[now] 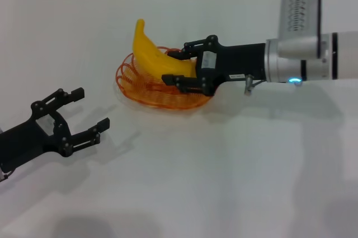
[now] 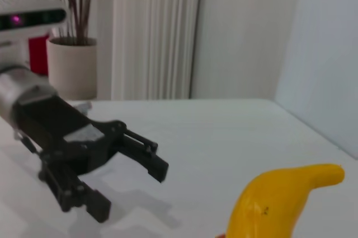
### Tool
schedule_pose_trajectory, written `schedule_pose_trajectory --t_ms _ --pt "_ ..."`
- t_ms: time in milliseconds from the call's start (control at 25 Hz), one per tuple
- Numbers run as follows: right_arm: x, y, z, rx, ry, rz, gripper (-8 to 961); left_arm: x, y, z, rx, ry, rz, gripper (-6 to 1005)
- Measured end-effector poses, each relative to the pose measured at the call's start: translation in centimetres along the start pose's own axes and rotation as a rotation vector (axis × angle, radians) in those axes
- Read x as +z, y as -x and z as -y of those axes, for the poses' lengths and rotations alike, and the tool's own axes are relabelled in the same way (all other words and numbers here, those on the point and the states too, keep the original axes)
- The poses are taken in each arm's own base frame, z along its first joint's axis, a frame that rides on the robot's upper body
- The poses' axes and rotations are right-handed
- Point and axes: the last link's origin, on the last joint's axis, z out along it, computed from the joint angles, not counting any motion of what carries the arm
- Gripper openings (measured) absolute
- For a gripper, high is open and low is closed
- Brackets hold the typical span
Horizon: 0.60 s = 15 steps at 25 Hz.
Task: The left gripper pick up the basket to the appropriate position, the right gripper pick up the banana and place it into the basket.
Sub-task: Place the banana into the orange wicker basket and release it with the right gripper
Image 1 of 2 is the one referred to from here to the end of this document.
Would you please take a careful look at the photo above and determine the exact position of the yellow banana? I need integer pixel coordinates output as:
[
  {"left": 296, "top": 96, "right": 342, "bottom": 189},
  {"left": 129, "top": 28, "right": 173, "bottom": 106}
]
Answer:
[{"left": 131, "top": 18, "right": 198, "bottom": 80}]

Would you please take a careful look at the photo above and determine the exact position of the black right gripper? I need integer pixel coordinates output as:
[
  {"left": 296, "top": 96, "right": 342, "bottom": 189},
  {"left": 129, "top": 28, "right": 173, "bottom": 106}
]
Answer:
[{"left": 162, "top": 34, "right": 268, "bottom": 97}]

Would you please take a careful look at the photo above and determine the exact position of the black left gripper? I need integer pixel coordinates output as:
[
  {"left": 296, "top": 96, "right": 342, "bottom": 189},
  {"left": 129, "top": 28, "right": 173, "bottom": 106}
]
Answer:
[{"left": 0, "top": 87, "right": 111, "bottom": 175}]

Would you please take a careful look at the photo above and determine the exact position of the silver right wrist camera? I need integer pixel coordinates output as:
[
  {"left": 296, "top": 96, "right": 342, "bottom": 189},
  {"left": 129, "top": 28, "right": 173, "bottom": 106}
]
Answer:
[{"left": 279, "top": 0, "right": 322, "bottom": 59}]

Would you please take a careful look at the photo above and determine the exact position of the right gripper cable with connector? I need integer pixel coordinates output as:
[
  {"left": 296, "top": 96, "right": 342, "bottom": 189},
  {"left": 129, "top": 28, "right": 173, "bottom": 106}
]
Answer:
[{"left": 243, "top": 74, "right": 265, "bottom": 95}]

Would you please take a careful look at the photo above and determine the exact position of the orange woven plastic basket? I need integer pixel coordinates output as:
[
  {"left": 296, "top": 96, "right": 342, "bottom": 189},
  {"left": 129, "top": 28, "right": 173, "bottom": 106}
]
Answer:
[{"left": 114, "top": 46, "right": 216, "bottom": 111}]

